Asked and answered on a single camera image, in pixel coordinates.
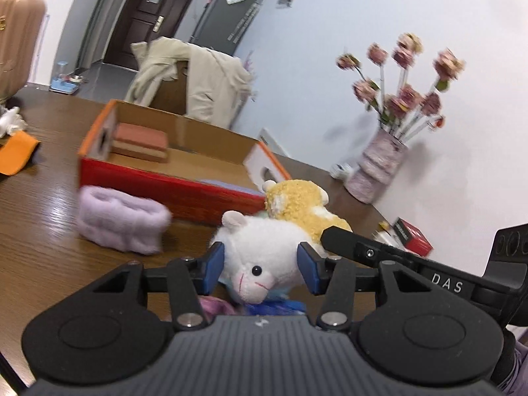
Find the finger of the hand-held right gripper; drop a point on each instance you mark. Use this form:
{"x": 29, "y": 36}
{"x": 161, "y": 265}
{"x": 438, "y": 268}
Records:
{"x": 354, "y": 245}

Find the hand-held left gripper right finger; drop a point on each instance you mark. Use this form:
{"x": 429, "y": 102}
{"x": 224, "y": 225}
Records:
{"x": 307, "y": 268}

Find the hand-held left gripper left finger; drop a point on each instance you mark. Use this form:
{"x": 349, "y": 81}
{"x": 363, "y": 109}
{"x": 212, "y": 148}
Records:
{"x": 216, "y": 268}

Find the pink satin scrunchie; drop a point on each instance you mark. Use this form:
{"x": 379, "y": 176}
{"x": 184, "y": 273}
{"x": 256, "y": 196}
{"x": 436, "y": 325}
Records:
{"x": 216, "y": 309}

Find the blue tissue pack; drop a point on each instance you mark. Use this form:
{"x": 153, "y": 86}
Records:
{"x": 280, "y": 306}

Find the white plush toy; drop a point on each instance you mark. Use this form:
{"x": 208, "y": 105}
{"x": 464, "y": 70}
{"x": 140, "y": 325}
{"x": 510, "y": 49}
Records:
{"x": 264, "y": 247}

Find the yellow plush toy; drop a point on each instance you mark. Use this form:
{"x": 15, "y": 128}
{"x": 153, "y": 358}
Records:
{"x": 301, "y": 202}

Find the orange cardboard box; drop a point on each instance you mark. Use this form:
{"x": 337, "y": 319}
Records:
{"x": 165, "y": 185}

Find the lilac fluffy headband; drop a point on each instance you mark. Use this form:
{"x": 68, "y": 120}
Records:
{"x": 123, "y": 222}

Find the person's right forearm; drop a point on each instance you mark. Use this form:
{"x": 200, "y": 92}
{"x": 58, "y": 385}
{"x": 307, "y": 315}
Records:
{"x": 517, "y": 359}

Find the white charger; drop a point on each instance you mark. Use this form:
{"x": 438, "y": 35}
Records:
{"x": 383, "y": 237}

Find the red and black box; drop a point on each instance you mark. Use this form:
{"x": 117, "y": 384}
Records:
{"x": 414, "y": 237}

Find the pink patterned vase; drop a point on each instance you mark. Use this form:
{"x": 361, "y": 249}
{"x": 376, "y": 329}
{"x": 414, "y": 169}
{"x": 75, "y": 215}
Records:
{"x": 375, "y": 169}

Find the lavender folded cloth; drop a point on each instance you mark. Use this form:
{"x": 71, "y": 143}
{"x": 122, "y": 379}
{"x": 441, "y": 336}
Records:
{"x": 231, "y": 186}

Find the white board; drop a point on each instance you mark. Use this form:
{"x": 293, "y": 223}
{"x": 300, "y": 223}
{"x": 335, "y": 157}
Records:
{"x": 272, "y": 142}

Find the pink artificial flowers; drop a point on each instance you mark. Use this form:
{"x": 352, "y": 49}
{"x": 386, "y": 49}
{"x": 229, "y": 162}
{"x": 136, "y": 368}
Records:
{"x": 402, "y": 99}

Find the brown wooden chair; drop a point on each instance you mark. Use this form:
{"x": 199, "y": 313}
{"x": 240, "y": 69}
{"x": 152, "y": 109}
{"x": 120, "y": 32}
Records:
{"x": 171, "y": 90}

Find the beige coat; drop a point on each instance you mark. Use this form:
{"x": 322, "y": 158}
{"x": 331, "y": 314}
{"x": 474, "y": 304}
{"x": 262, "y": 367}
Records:
{"x": 210, "y": 82}

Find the orange cloth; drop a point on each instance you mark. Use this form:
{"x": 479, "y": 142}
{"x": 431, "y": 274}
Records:
{"x": 16, "y": 152}

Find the blue tray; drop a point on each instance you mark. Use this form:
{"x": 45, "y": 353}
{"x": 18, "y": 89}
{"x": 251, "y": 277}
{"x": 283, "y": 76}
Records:
{"x": 64, "y": 84}

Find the grey refrigerator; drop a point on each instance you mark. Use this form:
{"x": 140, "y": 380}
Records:
{"x": 225, "y": 16}

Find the white crumpled item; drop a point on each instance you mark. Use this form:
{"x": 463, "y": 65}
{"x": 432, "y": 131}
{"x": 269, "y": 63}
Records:
{"x": 10, "y": 121}

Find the dark brown door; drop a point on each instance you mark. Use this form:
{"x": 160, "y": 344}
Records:
{"x": 140, "y": 12}

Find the pink suitcase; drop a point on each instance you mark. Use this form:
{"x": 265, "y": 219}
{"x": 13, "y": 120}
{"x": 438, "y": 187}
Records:
{"x": 18, "y": 45}

